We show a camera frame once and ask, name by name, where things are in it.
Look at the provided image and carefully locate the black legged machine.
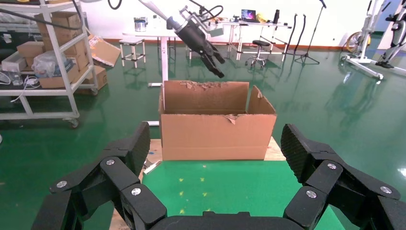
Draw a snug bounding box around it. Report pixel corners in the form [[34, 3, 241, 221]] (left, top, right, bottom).
[[375, 0, 406, 69]]

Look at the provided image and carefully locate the white machine stand frame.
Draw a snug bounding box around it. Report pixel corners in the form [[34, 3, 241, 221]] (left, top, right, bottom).
[[341, 0, 386, 80]]

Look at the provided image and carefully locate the green cloth with yellow marks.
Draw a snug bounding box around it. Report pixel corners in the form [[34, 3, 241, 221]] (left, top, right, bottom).
[[142, 160, 346, 230]]

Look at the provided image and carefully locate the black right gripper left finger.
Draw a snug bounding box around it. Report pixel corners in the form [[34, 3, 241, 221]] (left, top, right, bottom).
[[31, 121, 168, 230]]

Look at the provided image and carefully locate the white flat box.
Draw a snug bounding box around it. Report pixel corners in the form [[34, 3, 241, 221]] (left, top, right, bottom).
[[1, 52, 28, 72]]

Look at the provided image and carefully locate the flattened cardboard sheet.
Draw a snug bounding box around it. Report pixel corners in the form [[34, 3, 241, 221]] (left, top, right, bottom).
[[89, 36, 122, 68]]

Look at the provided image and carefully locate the tall taped cardboard box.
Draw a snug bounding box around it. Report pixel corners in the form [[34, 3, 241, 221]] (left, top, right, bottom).
[[34, 12, 89, 57]]

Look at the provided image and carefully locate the black microphone stand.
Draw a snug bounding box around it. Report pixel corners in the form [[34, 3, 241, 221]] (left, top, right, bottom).
[[293, 0, 327, 66]]

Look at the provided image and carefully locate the black camera cable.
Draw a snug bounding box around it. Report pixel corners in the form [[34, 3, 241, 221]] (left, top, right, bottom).
[[190, 0, 225, 23]]

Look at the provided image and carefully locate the metal pot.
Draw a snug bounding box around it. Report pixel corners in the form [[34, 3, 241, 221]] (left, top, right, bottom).
[[134, 17, 148, 32]]

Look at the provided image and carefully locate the open laptop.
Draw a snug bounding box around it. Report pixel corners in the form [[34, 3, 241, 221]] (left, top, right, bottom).
[[241, 9, 259, 23]]

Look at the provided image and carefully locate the black gooseneck stand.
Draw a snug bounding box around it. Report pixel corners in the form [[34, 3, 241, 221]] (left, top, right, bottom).
[[295, 14, 307, 55], [285, 13, 299, 55]]

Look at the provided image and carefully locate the white frame stool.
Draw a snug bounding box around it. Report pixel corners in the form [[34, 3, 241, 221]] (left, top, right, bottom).
[[119, 38, 147, 68]]

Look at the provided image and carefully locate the long white table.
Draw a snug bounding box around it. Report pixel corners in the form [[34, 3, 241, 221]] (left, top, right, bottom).
[[203, 19, 293, 61]]

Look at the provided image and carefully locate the cardboard box with blue item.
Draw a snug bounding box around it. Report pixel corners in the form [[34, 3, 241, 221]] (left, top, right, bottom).
[[38, 62, 80, 89]]

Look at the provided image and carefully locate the white metal shelf cart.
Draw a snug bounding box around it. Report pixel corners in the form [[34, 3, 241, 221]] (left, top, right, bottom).
[[0, 0, 99, 129]]

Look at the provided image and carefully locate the large open cardboard carton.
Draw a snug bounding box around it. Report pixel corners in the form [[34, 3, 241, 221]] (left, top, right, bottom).
[[158, 80, 278, 161]]

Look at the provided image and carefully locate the small brown cardboard box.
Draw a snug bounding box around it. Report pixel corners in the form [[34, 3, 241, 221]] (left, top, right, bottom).
[[16, 41, 45, 60]]

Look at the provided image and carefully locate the clear plastic bag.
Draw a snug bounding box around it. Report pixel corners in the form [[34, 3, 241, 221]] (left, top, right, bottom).
[[32, 50, 68, 79]]

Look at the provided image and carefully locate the white standing desk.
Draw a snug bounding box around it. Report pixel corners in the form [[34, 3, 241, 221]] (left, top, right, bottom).
[[122, 27, 178, 88]]

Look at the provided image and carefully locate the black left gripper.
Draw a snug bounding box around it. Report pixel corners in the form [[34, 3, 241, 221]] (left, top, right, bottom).
[[175, 21, 226, 79]]

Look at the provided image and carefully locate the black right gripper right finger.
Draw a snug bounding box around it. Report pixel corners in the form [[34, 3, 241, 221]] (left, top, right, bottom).
[[281, 123, 406, 230]]

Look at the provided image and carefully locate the white charger cable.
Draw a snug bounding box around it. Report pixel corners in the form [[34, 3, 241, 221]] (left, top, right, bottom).
[[0, 71, 42, 103]]

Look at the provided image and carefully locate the black round stool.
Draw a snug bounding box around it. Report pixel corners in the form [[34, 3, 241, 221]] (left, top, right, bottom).
[[246, 39, 271, 69]]

